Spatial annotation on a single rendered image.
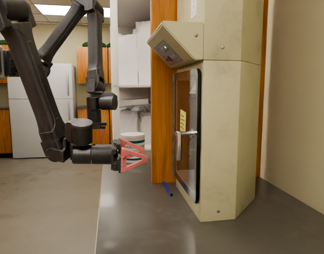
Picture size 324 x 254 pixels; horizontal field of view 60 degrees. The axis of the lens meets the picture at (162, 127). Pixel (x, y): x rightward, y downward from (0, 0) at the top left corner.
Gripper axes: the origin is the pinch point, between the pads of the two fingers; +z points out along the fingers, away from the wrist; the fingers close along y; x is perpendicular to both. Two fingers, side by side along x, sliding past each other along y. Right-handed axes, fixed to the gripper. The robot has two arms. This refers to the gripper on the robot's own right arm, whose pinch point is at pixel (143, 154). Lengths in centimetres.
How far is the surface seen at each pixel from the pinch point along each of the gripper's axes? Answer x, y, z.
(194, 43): -32.2, -3.7, 12.0
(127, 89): -11, 220, 5
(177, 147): -2.4, -0.3, 10.3
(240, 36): -35.1, -3.4, 25.1
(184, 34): -34.3, -3.7, 9.3
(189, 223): 19.3, -5.4, 13.9
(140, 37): -51, 127, 8
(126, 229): 20.2, -6.1, -4.2
